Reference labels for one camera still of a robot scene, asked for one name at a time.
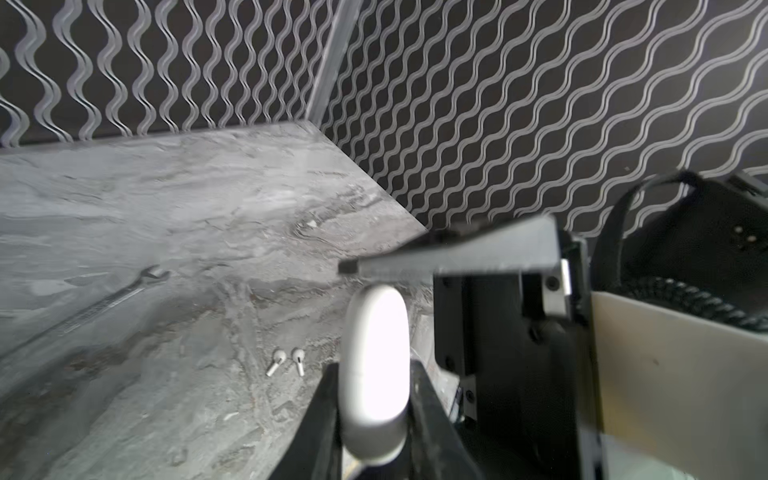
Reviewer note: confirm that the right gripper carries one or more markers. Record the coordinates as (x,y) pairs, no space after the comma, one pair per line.
(521,344)

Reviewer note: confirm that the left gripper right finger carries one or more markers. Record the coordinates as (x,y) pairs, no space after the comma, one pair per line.
(436,449)

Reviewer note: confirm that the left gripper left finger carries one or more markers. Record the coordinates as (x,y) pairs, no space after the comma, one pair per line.
(316,449)

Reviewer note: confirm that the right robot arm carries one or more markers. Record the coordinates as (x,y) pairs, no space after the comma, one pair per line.
(656,335)

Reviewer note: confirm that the white earbud charging case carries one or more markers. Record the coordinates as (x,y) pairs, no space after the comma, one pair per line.
(374,375)

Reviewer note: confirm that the silver combination wrench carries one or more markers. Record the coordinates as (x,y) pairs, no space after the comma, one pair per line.
(147,277)

